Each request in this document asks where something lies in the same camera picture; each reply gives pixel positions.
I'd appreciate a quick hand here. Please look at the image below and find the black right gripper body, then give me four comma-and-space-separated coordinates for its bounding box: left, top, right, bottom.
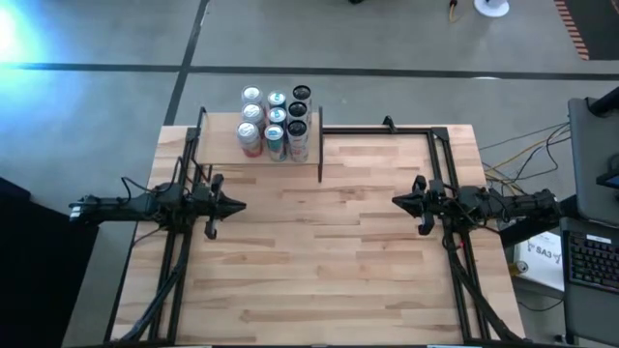
413, 175, 459, 237

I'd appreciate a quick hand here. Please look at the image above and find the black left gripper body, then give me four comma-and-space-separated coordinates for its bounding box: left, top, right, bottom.
191, 174, 225, 240

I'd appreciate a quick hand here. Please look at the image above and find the wooden shelf with black sides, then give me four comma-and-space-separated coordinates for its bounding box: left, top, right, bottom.
195, 105, 325, 185

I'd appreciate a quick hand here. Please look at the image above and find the white printed box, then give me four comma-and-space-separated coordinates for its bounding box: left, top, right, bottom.
513, 230, 566, 293

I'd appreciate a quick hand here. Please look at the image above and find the grey flat panel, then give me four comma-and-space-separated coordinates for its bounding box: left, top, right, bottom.
568, 96, 619, 226

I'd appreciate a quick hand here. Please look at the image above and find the grey laptop backlit keyboard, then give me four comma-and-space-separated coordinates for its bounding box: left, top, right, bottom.
560, 216, 619, 347

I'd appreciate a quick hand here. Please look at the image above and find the black cabinet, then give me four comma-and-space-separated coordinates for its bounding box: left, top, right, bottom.
0, 176, 98, 348

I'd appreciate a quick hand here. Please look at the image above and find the black pole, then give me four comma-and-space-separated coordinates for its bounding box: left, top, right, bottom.
586, 85, 619, 118

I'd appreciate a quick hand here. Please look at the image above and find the white round base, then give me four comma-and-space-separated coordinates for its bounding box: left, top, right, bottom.
473, 0, 511, 18

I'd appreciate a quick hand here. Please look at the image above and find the dark mat red striped edge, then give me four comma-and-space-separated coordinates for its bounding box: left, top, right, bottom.
553, 0, 619, 62

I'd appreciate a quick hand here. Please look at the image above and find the black aluminium table frame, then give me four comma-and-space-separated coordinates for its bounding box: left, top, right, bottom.
105, 124, 518, 345

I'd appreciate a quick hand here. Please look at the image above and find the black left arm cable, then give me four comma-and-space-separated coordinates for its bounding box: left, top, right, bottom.
119, 155, 189, 204

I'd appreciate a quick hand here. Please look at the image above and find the yellow cable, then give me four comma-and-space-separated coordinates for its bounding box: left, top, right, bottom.
483, 136, 573, 205

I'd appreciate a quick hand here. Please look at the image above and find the thin black cable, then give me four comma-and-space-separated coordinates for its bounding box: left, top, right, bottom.
505, 125, 573, 183

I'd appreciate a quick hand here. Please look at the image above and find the thin grey cable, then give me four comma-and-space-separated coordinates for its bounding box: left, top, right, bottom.
478, 122, 571, 152

